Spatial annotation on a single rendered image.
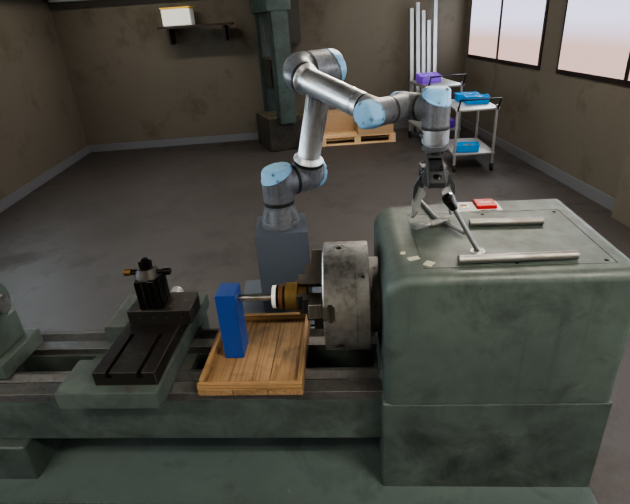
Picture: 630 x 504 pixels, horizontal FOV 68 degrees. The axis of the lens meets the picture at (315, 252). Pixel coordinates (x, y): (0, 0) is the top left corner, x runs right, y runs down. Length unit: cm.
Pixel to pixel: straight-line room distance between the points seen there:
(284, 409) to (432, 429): 42
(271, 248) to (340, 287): 61
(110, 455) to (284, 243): 94
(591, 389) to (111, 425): 136
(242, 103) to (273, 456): 732
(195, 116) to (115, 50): 156
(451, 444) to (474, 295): 49
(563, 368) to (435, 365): 32
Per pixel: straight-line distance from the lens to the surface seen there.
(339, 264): 126
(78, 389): 152
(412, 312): 117
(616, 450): 265
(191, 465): 172
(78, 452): 192
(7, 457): 188
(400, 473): 155
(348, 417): 146
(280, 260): 182
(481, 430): 146
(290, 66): 156
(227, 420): 151
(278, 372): 143
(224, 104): 854
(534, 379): 137
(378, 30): 853
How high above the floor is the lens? 181
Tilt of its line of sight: 26 degrees down
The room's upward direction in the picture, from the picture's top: 4 degrees counter-clockwise
